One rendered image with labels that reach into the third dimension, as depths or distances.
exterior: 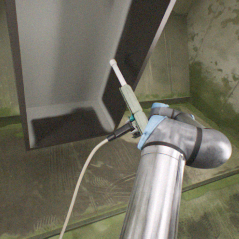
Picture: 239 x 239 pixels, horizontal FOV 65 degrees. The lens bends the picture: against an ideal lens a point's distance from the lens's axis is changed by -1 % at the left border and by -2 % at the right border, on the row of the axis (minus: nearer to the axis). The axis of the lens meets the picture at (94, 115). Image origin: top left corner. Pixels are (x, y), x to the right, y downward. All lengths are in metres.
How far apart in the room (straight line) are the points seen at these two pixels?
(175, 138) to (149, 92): 1.96
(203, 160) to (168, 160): 0.12
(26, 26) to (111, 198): 1.24
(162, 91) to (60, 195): 1.80
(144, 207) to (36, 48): 0.94
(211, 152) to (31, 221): 1.15
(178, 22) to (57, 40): 2.10
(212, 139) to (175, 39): 2.36
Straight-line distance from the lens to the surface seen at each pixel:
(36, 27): 1.07
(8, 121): 2.01
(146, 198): 0.44
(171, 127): 0.55
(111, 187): 1.55
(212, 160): 0.59
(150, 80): 2.48
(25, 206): 1.46
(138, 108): 0.84
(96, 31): 1.17
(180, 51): 2.88
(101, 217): 1.43
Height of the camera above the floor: 1.32
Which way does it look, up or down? 36 degrees down
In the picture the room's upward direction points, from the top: 8 degrees clockwise
